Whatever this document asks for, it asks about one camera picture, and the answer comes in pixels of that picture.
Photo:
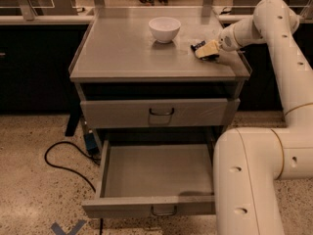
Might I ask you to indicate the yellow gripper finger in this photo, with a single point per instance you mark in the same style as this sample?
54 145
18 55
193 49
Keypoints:
206 49

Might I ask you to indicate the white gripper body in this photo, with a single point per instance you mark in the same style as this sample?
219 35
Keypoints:
226 41

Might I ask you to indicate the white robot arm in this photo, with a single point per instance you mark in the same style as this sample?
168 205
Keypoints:
247 161

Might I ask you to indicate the grey metal drawer cabinet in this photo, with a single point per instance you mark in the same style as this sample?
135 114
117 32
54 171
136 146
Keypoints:
120 60

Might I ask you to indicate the upper grey drawer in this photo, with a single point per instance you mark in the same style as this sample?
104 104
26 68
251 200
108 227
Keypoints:
159 113

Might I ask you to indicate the open grey middle drawer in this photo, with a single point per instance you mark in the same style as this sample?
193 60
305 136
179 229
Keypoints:
153 180

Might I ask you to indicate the white ceramic bowl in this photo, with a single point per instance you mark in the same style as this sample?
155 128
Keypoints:
164 29

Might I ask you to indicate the blue power adapter box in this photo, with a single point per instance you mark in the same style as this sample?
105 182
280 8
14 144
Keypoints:
90 144

